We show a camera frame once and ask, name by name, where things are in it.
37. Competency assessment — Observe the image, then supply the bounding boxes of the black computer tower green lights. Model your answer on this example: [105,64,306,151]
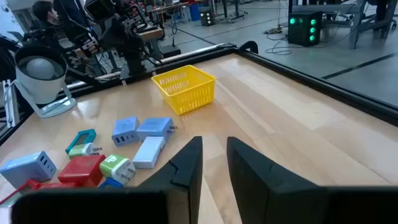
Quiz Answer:
[287,10,323,47]

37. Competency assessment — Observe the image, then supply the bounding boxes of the teal plastic case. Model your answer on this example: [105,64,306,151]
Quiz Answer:
[64,128,97,156]

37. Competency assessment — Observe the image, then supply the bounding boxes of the black frame clamp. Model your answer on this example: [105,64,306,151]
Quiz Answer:
[238,40,259,54]

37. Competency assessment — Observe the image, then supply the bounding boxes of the large blue three-port charger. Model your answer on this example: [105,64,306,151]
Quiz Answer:
[0,151,58,190]

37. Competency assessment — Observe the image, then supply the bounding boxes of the blue charger with prongs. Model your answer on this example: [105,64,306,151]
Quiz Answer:
[136,116,178,142]

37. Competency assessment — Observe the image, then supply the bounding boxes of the black floor cables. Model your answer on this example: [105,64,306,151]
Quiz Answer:
[264,26,293,56]

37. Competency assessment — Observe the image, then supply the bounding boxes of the blue bin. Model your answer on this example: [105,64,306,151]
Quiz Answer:
[188,2,201,22]

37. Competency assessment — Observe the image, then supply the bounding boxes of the small green white charger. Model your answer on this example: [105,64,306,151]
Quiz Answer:
[67,142,103,160]

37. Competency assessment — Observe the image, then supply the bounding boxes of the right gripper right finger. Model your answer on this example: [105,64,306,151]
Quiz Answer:
[226,136,398,224]

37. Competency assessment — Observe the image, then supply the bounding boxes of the blue plastic case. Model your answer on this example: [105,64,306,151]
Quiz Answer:
[98,177,124,189]

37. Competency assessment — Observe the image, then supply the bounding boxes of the black aluminium table frame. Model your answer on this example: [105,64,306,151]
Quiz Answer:
[0,43,398,147]

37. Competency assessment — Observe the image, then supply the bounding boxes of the person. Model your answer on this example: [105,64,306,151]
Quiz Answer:
[22,0,63,50]

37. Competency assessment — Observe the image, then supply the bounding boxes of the yellow plastic basket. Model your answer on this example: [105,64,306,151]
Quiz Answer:
[150,64,217,116]

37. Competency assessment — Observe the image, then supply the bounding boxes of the small blue three-port charger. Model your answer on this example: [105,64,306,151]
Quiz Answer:
[111,116,141,147]

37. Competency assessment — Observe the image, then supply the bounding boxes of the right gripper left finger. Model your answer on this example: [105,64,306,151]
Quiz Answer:
[12,136,203,224]

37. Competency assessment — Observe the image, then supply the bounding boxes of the green white charger with prongs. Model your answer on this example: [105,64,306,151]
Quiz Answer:
[99,154,137,186]

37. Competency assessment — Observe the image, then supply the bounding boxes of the white spot lamp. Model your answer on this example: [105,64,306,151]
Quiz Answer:
[14,45,77,119]

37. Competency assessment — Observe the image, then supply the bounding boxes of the red charger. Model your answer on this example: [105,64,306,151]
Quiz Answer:
[57,154,106,187]

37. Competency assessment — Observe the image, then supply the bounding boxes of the black router box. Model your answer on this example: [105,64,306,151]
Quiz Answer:
[160,37,182,59]

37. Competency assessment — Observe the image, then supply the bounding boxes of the grey desk frame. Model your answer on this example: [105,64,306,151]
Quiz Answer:
[289,0,398,49]

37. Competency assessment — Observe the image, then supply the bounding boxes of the small black lit device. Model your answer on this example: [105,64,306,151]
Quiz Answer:
[200,9,216,27]

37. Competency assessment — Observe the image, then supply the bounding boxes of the red plastic case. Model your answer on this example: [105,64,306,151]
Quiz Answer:
[39,182,80,190]
[0,179,41,206]

